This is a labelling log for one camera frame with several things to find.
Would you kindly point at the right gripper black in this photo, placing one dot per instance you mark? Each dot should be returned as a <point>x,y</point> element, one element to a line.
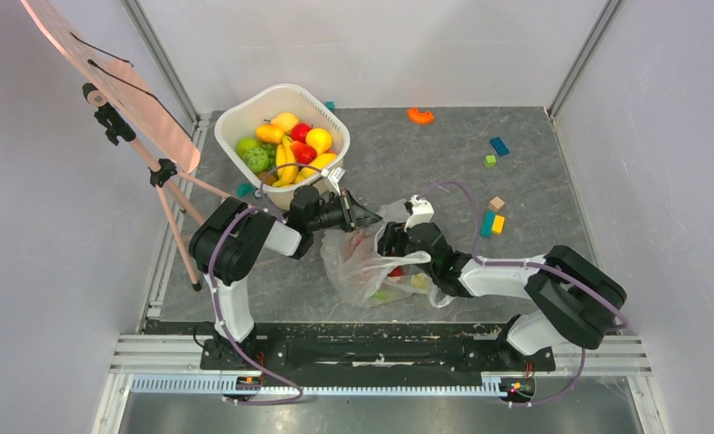
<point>389,240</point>

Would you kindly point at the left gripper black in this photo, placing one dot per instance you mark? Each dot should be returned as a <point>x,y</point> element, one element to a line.
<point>354,215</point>

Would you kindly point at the clear plastic bag of fruits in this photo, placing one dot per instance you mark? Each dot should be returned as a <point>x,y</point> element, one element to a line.
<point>359,273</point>

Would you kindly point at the red fake pepper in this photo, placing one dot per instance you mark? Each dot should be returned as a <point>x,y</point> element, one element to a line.
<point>303,153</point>

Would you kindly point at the yellow fake pear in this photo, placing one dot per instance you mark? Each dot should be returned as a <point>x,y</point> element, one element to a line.
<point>319,139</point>

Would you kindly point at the red fake strawberry bunch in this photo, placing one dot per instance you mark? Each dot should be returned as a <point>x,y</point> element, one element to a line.
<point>396,273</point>

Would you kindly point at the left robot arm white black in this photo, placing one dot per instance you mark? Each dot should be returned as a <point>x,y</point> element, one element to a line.
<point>226,247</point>

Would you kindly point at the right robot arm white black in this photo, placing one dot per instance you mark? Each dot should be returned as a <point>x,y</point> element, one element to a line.
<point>575,301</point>

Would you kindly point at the yellow fake banana bunch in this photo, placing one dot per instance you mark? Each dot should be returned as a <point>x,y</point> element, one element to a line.
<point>286,168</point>

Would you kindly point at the red fake apple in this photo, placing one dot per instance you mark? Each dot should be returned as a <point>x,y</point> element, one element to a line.
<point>299,132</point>

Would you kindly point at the green fake custard apple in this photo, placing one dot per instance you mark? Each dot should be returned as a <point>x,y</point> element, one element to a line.
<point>256,159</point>

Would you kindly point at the orange yellow fake mango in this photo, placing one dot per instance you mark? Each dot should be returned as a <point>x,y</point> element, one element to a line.
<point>269,133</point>

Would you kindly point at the yellow teal toy block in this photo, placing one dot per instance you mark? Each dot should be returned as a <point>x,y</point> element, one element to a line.
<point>492,223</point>

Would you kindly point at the white plastic basket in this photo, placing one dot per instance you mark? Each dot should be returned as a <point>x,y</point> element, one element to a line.
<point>242,121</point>

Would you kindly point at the wooden toy cube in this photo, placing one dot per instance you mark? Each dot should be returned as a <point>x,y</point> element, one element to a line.
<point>496,204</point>

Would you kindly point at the orange curved toy block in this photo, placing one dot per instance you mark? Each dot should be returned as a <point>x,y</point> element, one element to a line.
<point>419,117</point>

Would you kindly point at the teal toy piece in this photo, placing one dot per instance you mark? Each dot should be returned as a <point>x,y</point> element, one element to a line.
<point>245,189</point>

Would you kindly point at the green toy cube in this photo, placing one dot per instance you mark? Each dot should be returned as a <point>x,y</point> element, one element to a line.
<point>490,161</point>

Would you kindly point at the blue toy brick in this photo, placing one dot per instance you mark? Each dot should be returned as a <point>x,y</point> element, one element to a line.
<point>499,146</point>

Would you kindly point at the pink tripod stand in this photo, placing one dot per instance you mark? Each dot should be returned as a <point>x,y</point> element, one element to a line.
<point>161,170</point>

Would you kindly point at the pink perforated board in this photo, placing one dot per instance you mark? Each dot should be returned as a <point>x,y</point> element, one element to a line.
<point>119,82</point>

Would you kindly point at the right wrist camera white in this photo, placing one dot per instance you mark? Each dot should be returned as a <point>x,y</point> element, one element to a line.
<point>420,211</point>

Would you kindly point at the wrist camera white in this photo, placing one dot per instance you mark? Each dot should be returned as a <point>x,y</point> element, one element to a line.
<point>420,211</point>
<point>332,178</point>

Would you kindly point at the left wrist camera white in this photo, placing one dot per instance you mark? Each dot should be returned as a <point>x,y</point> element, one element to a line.
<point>332,178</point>

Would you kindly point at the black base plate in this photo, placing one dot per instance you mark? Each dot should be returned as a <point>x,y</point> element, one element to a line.
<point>286,347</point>

